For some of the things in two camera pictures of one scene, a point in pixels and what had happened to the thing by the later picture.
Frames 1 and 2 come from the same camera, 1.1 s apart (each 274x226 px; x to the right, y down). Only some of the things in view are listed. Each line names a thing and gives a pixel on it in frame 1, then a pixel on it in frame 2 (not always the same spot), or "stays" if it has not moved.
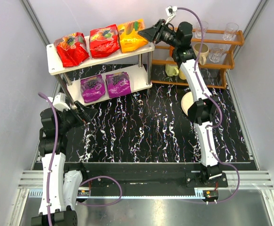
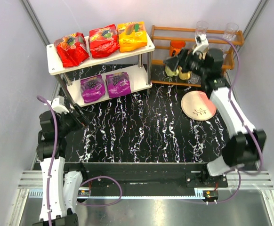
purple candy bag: [118, 84] stays
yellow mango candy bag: [130, 39] stays
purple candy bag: [92, 88] stays
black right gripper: [159, 30] → [182, 60]
